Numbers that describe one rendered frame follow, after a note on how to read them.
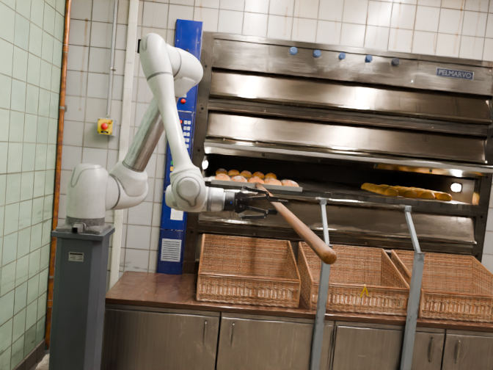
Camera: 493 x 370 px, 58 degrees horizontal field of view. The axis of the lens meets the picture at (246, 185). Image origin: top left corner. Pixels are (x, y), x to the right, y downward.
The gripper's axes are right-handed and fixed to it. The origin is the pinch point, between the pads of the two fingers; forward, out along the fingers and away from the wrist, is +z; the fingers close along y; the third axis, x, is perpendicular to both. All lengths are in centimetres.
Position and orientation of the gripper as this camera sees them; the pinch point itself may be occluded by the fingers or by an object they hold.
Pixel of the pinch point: (278, 205)
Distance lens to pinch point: 164.9
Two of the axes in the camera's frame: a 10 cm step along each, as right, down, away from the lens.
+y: -1.0, 9.9, 0.7
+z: 9.9, 1.0, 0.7
